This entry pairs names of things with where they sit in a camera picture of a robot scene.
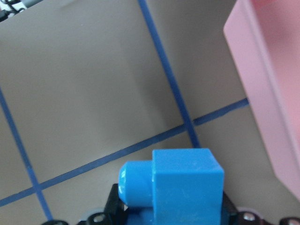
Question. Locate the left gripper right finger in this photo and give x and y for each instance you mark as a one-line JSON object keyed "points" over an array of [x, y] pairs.
{"points": [[228, 210]]}

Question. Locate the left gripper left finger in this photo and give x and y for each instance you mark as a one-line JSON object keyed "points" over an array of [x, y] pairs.
{"points": [[114, 211]]}

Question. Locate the blue toy block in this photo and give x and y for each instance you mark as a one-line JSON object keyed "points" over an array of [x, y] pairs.
{"points": [[176, 187]]}

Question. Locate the pink plastic box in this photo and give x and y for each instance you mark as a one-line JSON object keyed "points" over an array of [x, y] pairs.
{"points": [[264, 40]]}

